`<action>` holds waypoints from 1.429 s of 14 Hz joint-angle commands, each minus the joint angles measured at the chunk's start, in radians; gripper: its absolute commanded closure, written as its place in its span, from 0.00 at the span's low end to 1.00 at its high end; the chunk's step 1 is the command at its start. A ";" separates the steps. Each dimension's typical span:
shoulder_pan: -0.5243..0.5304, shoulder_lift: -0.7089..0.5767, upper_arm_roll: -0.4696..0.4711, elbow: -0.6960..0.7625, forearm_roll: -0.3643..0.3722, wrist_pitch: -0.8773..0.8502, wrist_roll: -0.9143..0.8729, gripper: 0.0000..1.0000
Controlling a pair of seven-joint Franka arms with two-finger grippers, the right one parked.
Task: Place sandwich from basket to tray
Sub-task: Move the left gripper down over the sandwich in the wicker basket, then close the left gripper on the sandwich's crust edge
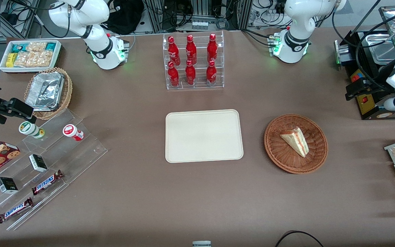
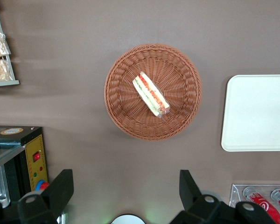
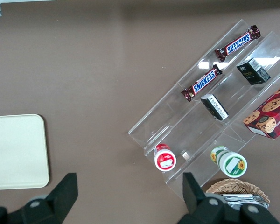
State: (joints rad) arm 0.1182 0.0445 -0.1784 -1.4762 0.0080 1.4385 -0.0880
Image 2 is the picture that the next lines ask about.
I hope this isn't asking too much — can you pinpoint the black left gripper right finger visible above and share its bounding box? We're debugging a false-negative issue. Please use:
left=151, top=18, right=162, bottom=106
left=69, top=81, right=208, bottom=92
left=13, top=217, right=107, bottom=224
left=169, top=169, right=275, bottom=224

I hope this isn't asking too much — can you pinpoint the white rectangular plastic tray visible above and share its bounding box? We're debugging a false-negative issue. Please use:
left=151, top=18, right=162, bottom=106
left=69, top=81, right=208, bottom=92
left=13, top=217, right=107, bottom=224
left=221, top=74, right=280, bottom=153

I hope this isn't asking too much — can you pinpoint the round brown wicker basket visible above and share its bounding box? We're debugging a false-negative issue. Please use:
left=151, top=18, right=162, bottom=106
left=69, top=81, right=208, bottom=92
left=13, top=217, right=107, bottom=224
left=104, top=43, right=203, bottom=141

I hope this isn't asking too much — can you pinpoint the triangle sandwich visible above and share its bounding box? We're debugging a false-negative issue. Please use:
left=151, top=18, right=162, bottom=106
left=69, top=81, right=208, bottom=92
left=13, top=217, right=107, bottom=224
left=132, top=71, right=171, bottom=118

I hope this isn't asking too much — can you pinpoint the black appliance with yellow panel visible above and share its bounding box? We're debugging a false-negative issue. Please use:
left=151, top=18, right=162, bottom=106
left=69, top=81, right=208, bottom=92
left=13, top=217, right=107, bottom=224
left=0, top=126, right=50, bottom=209

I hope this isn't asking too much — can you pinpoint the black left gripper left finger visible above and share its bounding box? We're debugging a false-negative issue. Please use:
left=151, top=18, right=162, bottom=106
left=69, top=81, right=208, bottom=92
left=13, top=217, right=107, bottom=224
left=17, top=169, right=75, bottom=224

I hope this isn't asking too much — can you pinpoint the grey metal wire rack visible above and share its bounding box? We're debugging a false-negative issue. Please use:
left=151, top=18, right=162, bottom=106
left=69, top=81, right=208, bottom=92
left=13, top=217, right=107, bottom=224
left=0, top=0, right=21, bottom=88

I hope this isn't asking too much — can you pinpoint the red knob with blue ring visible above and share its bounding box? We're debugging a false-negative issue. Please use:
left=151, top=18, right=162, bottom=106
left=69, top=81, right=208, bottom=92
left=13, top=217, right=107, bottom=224
left=35, top=179, right=50, bottom=191

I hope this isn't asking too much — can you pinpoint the clear acrylic can holder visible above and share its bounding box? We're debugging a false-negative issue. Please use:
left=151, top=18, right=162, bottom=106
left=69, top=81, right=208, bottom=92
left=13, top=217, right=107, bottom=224
left=228, top=183, right=280, bottom=224

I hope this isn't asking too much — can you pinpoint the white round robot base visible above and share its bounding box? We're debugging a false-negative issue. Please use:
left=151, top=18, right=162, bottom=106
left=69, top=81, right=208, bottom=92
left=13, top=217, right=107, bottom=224
left=110, top=214, right=146, bottom=224

